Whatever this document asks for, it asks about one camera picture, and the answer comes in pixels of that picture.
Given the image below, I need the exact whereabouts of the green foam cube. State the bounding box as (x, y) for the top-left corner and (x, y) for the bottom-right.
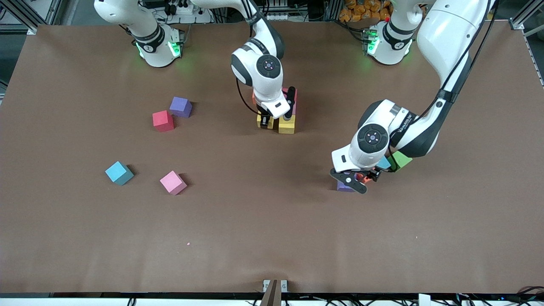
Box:
(389, 151), (413, 173)

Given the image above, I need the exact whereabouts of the brown table cover sheet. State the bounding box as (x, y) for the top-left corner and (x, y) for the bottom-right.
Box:
(0, 20), (544, 295)

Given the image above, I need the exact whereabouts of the pile of orange objects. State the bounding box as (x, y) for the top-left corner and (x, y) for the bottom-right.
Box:
(339, 0), (392, 23)

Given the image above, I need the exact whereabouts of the white power strip with plugs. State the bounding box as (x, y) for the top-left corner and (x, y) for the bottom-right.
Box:
(164, 0), (213, 24)

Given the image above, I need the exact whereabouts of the metal bracket with brown post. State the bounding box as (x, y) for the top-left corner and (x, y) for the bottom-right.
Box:
(260, 279), (288, 306)

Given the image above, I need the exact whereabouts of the aluminium frame profile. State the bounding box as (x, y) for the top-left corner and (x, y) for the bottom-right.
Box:
(0, 0), (39, 35)
(510, 0), (544, 37)

